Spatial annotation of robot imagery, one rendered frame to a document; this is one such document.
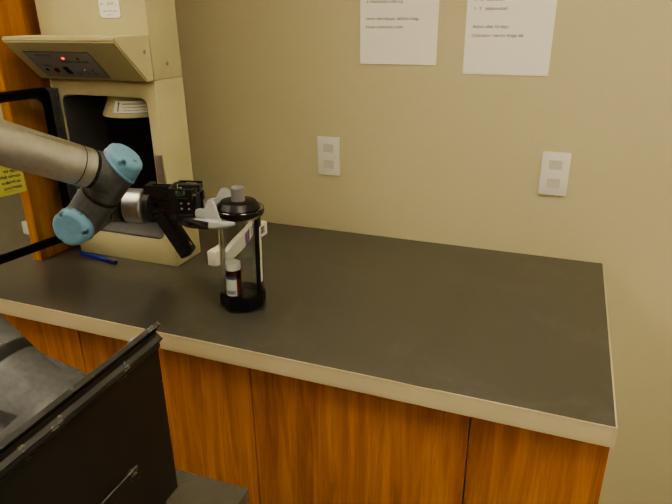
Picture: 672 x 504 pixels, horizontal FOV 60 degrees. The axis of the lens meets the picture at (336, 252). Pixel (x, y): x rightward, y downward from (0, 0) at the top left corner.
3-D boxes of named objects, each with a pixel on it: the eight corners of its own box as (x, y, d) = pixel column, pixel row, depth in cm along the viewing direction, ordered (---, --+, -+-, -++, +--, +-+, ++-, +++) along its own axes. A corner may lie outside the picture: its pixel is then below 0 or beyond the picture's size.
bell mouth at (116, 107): (133, 106, 163) (130, 86, 161) (187, 109, 157) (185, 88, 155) (87, 116, 148) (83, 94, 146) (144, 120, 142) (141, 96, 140)
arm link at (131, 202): (123, 227, 125) (139, 215, 133) (144, 228, 125) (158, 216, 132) (118, 193, 123) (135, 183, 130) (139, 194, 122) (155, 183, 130)
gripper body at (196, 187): (194, 190, 120) (137, 188, 122) (197, 229, 124) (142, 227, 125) (206, 180, 127) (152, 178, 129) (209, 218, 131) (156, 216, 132)
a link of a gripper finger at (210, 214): (224, 205, 116) (189, 198, 121) (226, 233, 119) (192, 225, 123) (234, 201, 119) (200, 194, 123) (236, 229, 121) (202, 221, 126)
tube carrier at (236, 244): (270, 287, 138) (267, 199, 129) (263, 308, 128) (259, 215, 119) (224, 285, 138) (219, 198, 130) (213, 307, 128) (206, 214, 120)
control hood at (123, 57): (48, 77, 147) (39, 34, 143) (155, 81, 136) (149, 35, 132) (9, 82, 137) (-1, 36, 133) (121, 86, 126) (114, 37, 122)
